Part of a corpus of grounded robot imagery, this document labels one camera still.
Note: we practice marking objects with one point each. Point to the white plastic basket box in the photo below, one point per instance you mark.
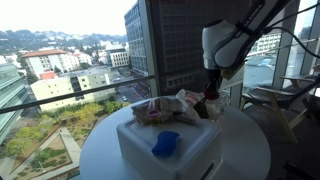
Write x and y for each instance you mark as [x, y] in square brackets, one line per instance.
[197, 154]

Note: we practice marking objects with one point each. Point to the white red plastic carrier bag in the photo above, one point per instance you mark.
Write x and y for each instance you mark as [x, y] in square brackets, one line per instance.
[214, 107]

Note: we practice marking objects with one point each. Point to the white pink cloth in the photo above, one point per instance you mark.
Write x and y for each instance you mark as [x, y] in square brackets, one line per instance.
[166, 106]

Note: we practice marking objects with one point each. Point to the yellow play-doh tub pink lid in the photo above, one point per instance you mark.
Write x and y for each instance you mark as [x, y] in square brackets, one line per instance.
[154, 117]

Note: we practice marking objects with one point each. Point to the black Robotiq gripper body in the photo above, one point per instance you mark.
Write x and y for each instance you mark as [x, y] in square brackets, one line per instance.
[211, 91]

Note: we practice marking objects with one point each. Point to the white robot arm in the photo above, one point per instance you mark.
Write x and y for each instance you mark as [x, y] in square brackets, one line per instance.
[225, 46]

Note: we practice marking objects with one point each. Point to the blue sponge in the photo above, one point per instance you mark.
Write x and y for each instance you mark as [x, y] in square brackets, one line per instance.
[166, 144]

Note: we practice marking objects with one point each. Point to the dark green object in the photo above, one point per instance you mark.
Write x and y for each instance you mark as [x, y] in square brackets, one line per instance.
[201, 109]

